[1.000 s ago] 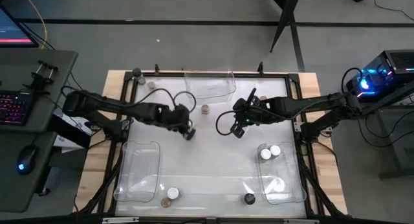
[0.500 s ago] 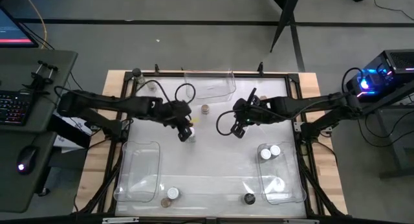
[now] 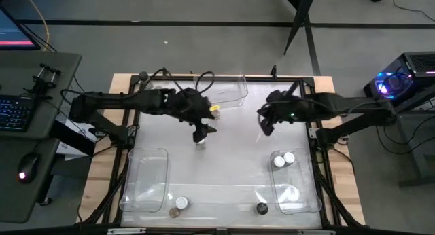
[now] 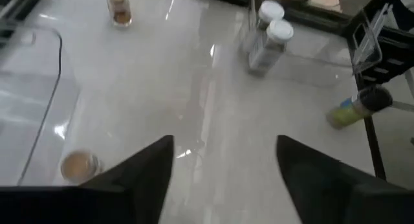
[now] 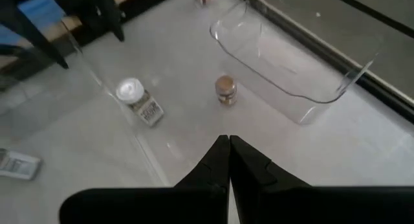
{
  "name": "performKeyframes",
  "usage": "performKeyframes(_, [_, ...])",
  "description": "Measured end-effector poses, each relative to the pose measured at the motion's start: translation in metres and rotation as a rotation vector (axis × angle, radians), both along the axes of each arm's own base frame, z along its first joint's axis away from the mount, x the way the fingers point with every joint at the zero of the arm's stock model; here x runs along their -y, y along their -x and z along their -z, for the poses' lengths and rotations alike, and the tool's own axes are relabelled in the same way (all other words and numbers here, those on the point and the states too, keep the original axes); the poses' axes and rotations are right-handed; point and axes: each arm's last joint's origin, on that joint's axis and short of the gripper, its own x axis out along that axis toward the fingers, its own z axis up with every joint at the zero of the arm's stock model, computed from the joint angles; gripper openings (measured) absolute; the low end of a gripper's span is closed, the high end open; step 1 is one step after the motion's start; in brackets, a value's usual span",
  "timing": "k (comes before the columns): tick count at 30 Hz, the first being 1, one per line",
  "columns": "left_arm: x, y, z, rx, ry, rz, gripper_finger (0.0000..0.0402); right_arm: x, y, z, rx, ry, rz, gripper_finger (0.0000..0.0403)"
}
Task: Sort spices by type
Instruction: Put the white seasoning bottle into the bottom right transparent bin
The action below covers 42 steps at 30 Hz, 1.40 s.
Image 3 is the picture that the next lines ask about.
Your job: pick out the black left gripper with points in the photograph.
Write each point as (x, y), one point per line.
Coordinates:
(195, 109)

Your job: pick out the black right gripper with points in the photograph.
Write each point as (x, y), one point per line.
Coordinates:
(287, 111)

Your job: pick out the black-lid green-label spice jar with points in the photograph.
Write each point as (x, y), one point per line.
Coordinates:
(143, 75)
(262, 208)

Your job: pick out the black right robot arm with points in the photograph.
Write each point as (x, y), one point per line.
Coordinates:
(340, 104)

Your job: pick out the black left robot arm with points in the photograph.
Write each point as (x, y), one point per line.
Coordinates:
(136, 100)

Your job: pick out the yellow tag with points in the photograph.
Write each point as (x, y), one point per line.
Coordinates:
(214, 108)

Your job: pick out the clear plastic bin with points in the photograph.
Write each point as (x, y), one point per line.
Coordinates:
(146, 187)
(299, 187)
(231, 92)

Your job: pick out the silver mounting plate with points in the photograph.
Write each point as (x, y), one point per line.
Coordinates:
(312, 132)

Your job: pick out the black box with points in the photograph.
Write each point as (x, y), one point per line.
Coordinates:
(73, 140)

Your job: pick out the grey metal stand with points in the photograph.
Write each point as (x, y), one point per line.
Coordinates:
(418, 150)

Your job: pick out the black computer tower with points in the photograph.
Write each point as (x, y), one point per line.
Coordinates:
(418, 63)

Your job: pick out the dark grey desk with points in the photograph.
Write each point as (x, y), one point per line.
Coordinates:
(61, 65)

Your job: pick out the black clamp stand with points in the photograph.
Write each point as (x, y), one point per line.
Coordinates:
(44, 79)

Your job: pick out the desk caster wheel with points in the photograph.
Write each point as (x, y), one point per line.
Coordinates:
(46, 201)

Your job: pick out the black computer mouse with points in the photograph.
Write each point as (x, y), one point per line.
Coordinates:
(29, 163)

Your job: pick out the backlit computer keyboard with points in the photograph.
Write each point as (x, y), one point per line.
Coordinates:
(13, 114)

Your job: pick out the computer monitor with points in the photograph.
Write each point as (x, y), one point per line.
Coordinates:
(13, 34)

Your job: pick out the silver metal bracket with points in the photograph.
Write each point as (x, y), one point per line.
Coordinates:
(316, 232)
(125, 231)

